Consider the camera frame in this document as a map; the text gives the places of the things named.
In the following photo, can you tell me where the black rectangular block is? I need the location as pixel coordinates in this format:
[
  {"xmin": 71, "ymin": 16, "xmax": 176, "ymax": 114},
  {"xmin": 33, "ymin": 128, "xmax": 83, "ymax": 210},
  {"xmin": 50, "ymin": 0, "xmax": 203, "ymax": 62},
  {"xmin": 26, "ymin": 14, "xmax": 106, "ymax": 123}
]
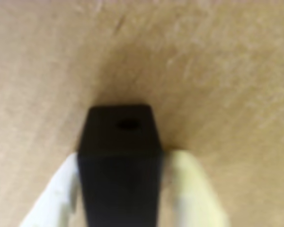
[{"xmin": 77, "ymin": 104, "xmax": 165, "ymax": 227}]

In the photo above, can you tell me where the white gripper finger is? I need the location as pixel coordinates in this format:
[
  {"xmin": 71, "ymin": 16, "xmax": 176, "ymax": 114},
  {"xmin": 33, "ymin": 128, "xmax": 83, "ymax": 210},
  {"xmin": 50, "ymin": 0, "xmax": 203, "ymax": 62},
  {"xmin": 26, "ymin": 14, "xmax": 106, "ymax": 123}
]
[
  {"xmin": 157, "ymin": 150, "xmax": 231, "ymax": 227},
  {"xmin": 18, "ymin": 152, "xmax": 87, "ymax": 227}
]

